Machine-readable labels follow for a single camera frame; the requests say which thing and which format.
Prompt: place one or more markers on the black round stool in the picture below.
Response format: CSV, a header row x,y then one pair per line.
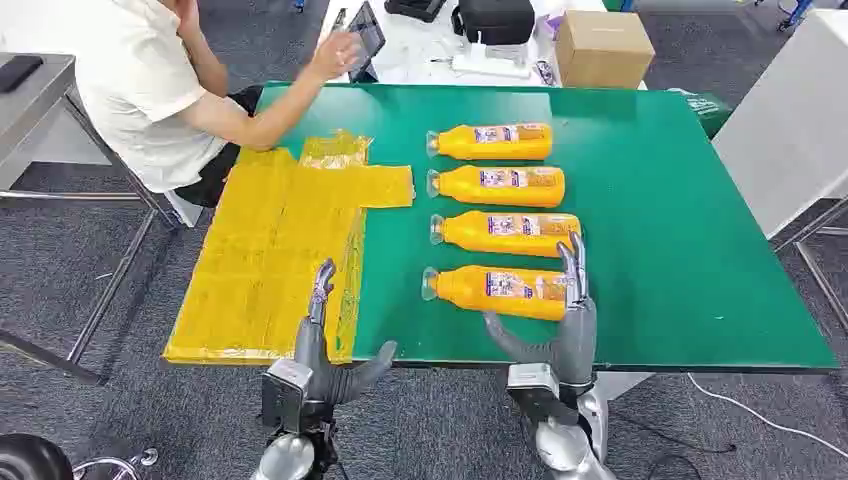
x,y
30,460

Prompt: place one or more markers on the black carry bag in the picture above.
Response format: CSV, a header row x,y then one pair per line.
x,y
493,20

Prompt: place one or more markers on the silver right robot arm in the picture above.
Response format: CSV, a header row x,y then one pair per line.
x,y
563,450

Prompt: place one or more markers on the white stool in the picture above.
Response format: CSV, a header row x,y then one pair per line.
x,y
185,208

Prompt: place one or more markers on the orange drink bottle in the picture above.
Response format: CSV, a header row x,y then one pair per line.
x,y
490,142
503,233
490,291
497,187

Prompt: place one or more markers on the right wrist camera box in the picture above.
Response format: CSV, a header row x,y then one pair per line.
x,y
536,387

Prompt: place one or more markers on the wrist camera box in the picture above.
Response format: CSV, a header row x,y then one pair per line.
x,y
285,391
536,387

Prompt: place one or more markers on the green table mat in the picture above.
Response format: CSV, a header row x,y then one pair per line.
x,y
662,232

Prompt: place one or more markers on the brown cardboard box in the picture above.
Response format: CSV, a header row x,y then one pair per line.
x,y
603,50

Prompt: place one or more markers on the black phone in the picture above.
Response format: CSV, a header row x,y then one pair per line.
x,y
18,71

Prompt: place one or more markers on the crumpled yellow plastic bag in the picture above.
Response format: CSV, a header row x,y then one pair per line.
x,y
334,149

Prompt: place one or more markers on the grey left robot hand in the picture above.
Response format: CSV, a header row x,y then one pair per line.
x,y
314,351

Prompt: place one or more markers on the black flat case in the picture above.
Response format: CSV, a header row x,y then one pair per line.
x,y
414,8

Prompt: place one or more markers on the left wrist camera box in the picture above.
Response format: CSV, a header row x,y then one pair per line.
x,y
285,391

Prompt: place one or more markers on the green plastic crate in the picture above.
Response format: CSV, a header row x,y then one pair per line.
x,y
705,109

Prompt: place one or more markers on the person's right hand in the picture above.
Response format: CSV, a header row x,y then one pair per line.
x,y
336,56

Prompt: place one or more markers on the black tablet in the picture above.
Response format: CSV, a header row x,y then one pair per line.
x,y
366,33

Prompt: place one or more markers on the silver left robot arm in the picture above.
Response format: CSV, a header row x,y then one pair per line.
x,y
288,457

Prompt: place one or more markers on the person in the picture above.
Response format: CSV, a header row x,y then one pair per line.
x,y
132,86

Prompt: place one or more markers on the steel frame table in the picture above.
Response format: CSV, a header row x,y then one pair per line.
x,y
33,112

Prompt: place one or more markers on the white side table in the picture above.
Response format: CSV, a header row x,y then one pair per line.
x,y
788,119

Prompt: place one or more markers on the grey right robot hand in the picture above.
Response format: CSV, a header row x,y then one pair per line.
x,y
576,344

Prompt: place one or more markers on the yellow plastic sheet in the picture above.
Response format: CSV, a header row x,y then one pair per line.
x,y
265,265

